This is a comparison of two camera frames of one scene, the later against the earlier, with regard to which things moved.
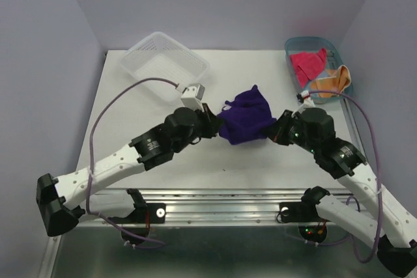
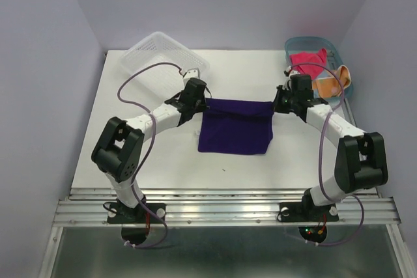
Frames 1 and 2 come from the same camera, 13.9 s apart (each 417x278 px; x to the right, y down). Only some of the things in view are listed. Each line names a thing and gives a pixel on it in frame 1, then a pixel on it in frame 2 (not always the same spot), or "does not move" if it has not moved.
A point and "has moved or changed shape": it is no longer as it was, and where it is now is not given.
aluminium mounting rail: [223, 206] does not move
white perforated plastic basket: [159, 56] does not move
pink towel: [308, 66] does not move
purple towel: [245, 117] has moved or changed shape
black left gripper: [211, 122] -> [202, 106]
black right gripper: [275, 130] -> [277, 107]
